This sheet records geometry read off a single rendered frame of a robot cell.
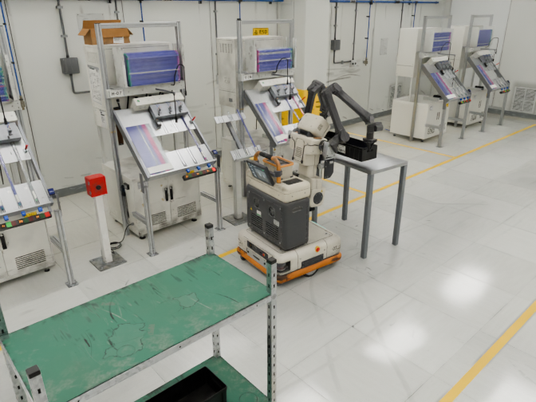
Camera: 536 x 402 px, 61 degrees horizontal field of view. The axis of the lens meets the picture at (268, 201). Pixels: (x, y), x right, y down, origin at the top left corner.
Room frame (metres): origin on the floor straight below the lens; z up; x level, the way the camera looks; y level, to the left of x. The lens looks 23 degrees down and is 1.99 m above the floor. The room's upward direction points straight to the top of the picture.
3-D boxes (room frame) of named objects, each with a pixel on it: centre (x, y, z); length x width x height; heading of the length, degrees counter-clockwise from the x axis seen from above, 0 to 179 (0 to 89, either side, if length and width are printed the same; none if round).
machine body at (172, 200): (4.22, 1.15, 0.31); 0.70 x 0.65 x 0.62; 132
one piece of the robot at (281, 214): (3.32, -0.10, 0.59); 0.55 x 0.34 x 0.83; 35
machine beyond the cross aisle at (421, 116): (7.56, -2.57, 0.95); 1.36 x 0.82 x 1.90; 42
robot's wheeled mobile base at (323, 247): (3.38, -0.17, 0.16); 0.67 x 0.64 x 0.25; 125
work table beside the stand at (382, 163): (3.82, -0.81, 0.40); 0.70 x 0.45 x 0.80; 35
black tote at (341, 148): (3.71, -0.65, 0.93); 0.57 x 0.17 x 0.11; 35
